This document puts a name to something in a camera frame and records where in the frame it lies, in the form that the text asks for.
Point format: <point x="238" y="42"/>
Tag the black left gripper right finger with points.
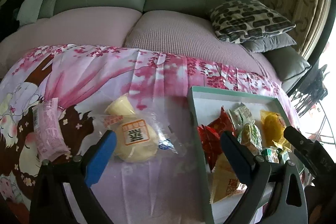
<point x="275" y="186"/>

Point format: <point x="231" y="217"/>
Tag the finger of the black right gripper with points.
<point x="311" y="153"/>

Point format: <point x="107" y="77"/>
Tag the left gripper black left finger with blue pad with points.
<point x="50" y="203"/>

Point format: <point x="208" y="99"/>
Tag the pink barcode snack packet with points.
<point x="49" y="139"/>

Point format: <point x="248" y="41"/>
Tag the beige cheese roll snack packet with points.
<point x="225" y="182"/>

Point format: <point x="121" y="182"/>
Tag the green white biscuit packet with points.
<point x="250" y="136"/>

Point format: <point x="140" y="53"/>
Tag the yellow snack packet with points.
<point x="273" y="126"/>

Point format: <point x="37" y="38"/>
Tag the red Rose Kiss snack packet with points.
<point x="210" y="136"/>

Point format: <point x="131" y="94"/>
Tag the clear bag yellow bun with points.
<point x="141" y="135"/>

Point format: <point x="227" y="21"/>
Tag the white printed snack packet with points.
<point x="241" y="115"/>

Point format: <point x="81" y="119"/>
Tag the teal rimmed white box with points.
<point x="205" y="105"/>

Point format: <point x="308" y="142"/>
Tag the cartoon print pink cloth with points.
<point x="85" y="80"/>

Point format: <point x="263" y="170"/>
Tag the grey plain pillow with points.
<point x="269" y="43"/>

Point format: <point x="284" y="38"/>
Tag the black white patterned pillow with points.
<point x="240" y="21"/>

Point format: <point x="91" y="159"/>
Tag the light grey cushion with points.
<point x="29" y="12"/>

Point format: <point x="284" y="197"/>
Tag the grey sofa with pink cushions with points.
<point x="174" y="26"/>

